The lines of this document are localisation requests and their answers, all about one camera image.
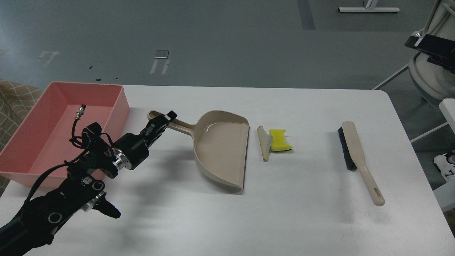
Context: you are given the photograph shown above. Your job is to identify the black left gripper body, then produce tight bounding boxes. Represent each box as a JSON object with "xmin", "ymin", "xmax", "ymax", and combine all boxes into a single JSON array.
[{"xmin": 113, "ymin": 118, "xmax": 167, "ymax": 170}]

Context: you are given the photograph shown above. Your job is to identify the beige plastic dustpan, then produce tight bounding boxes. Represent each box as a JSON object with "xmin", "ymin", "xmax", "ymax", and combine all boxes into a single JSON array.
[{"xmin": 168, "ymin": 110, "xmax": 250, "ymax": 191}]

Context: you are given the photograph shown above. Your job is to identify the toast bread slice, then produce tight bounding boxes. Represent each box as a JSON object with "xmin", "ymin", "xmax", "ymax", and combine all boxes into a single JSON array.
[{"xmin": 257, "ymin": 126, "xmax": 273, "ymax": 162}]

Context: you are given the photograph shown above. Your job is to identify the yellow sponge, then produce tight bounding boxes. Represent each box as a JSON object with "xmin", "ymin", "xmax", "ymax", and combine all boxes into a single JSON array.
[{"xmin": 269, "ymin": 129, "xmax": 294, "ymax": 152}]

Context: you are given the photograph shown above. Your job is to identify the beige hand brush black bristles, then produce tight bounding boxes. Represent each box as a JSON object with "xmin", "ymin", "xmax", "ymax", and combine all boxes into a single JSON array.
[{"xmin": 337, "ymin": 121, "xmax": 386, "ymax": 207}]

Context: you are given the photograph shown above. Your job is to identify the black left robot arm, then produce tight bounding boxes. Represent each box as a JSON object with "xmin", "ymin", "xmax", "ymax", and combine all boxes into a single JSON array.
[{"xmin": 0, "ymin": 111, "xmax": 177, "ymax": 256}]

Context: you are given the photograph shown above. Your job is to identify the pink plastic bin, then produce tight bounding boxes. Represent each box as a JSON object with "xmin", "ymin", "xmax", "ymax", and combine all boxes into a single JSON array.
[{"xmin": 0, "ymin": 81, "xmax": 130, "ymax": 187}]

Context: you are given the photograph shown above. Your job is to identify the beige patterned cloth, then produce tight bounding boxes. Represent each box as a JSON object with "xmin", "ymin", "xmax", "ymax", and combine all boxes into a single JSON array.
[{"xmin": 0, "ymin": 79, "xmax": 44, "ymax": 198}]

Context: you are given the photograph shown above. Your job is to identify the white office chair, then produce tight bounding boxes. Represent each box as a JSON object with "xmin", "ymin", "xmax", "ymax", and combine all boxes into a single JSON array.
[{"xmin": 372, "ymin": 0, "xmax": 455, "ymax": 143}]

